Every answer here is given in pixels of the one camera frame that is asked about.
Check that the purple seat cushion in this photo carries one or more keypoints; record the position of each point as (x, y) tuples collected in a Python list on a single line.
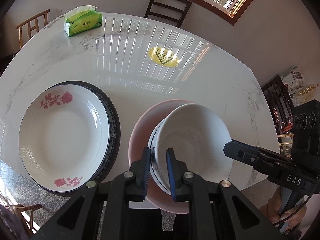
[(10, 225)]

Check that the white and red plastic bag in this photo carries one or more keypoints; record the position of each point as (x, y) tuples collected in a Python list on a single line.
[(295, 77)]

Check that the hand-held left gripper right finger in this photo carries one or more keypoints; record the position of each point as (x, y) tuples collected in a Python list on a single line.
[(171, 175)]

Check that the yellow oval table sticker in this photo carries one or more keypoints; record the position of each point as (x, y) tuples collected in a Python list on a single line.
[(162, 56)]

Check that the light wooden chair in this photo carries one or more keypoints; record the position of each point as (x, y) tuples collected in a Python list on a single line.
[(33, 18)]

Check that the white plate with pink roses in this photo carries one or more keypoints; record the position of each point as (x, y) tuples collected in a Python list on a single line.
[(62, 135)]

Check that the blue floral plate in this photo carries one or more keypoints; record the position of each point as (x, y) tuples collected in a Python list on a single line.
[(113, 130)]

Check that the dark carved wooden furniture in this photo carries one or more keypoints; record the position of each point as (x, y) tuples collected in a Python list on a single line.
[(275, 97)]

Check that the white ribbed bowl blue base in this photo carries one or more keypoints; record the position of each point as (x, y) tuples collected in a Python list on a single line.
[(195, 142)]

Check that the pink bowl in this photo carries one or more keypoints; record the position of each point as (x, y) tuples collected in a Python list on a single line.
[(142, 127)]

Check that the large brown-framed window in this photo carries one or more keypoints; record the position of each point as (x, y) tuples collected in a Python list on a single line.
[(212, 5)]

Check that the green tissue pack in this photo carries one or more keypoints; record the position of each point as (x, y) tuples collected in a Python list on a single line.
[(85, 23)]

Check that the person's right hand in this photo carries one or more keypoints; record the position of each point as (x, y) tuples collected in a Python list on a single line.
[(271, 207)]

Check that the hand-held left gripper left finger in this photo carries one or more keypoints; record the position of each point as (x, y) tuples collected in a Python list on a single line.
[(147, 172)]

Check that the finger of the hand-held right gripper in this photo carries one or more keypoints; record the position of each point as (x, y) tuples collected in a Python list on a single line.
[(237, 152), (270, 152)]

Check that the rattan chair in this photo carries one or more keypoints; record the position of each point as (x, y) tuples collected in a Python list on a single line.
[(27, 207)]

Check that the gold decorative items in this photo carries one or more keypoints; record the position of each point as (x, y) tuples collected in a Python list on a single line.
[(305, 92)]

